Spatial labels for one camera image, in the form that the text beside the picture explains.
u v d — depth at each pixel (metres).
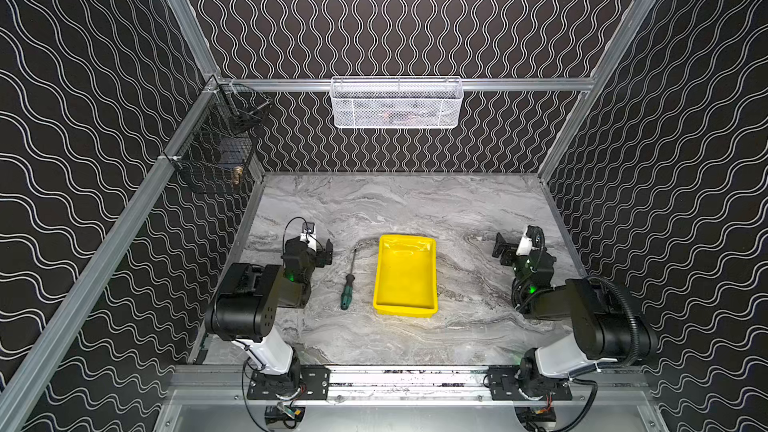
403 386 0.75
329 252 0.90
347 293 0.88
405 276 0.89
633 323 0.42
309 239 0.82
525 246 0.81
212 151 0.93
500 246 0.84
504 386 0.73
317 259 0.87
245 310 0.47
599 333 0.45
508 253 0.84
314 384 0.73
